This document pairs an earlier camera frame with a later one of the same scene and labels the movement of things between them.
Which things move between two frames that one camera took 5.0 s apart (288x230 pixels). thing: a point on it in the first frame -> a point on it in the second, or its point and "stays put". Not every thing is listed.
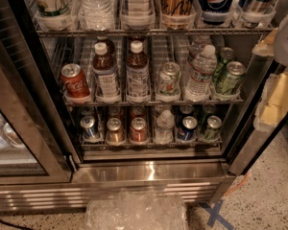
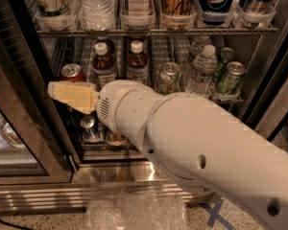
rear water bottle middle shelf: [197, 47] stays put
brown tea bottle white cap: [137, 75] stays put
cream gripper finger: [279, 98] -> [123, 104]
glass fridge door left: [30, 142] stays put
